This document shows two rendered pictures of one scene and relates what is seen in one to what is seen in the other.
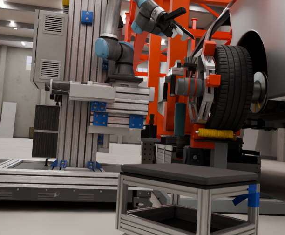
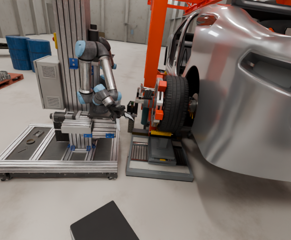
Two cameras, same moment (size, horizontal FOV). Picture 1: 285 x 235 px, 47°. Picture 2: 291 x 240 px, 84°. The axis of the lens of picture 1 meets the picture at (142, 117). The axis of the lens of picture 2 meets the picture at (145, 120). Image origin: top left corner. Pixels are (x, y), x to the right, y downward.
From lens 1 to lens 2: 1.37 m
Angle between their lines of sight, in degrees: 32
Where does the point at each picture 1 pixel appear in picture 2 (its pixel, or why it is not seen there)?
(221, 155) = (164, 140)
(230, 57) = (174, 98)
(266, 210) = (178, 178)
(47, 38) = (46, 82)
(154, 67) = not seen: hidden behind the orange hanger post
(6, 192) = (38, 174)
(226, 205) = (157, 175)
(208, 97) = (156, 121)
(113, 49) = (89, 100)
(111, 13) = (82, 76)
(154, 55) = not seen: hidden behind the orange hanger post
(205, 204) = not seen: outside the picture
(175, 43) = (151, 55)
